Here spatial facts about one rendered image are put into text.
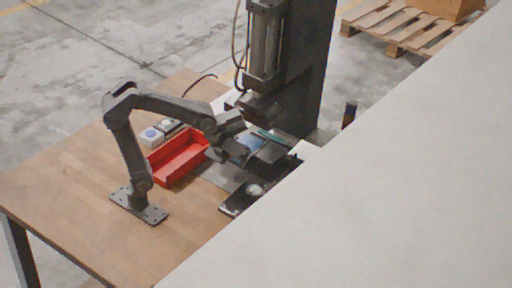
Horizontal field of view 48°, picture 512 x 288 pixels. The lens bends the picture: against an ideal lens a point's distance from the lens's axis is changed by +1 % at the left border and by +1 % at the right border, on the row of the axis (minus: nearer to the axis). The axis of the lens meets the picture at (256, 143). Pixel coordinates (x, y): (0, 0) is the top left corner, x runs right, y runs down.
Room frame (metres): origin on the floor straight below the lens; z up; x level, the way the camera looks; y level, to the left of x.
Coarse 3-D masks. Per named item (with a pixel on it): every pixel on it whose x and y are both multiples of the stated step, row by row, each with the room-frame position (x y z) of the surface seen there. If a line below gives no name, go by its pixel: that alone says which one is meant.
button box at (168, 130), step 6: (216, 78) 2.10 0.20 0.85; (192, 84) 1.94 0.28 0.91; (186, 90) 1.90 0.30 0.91; (162, 120) 1.65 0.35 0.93; (156, 126) 1.62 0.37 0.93; (162, 126) 1.62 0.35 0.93; (168, 126) 1.62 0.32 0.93; (174, 126) 1.62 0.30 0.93; (180, 126) 1.65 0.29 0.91; (162, 132) 1.59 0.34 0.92; (168, 132) 1.60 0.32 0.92; (174, 132) 1.62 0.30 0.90
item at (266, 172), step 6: (234, 162) 1.47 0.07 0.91; (258, 162) 1.42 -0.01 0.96; (276, 162) 1.42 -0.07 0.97; (282, 162) 1.45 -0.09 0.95; (258, 168) 1.42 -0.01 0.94; (264, 168) 1.41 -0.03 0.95; (270, 168) 1.39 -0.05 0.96; (276, 168) 1.42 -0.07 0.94; (282, 168) 1.45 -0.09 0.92; (258, 174) 1.42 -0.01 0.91; (264, 174) 1.40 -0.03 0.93; (270, 174) 1.39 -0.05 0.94; (276, 174) 1.42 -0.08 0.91; (270, 180) 1.39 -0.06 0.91
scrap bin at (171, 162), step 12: (192, 132) 1.58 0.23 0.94; (168, 144) 1.49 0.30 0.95; (180, 144) 1.54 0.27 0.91; (192, 144) 1.56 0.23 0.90; (204, 144) 1.55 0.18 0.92; (156, 156) 1.44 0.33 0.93; (168, 156) 1.48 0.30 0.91; (180, 156) 1.49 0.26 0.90; (192, 156) 1.43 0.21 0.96; (204, 156) 1.48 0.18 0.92; (156, 168) 1.42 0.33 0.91; (168, 168) 1.42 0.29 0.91; (180, 168) 1.37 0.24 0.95; (192, 168) 1.42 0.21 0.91; (156, 180) 1.34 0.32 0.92; (168, 180) 1.33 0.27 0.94
